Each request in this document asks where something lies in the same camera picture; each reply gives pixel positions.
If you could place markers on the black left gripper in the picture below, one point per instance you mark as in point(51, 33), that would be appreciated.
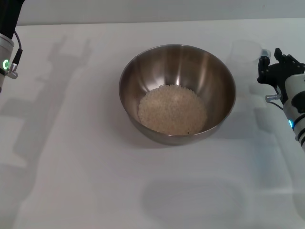
point(8, 16)

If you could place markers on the stainless steel bowl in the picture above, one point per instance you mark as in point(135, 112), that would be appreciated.
point(147, 71)

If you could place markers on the pile of white rice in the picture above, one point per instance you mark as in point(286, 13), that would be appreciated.
point(171, 112)

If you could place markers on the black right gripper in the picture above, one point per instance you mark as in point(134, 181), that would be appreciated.
point(274, 76)

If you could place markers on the clear plastic cup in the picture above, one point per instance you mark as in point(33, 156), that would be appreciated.
point(243, 51)

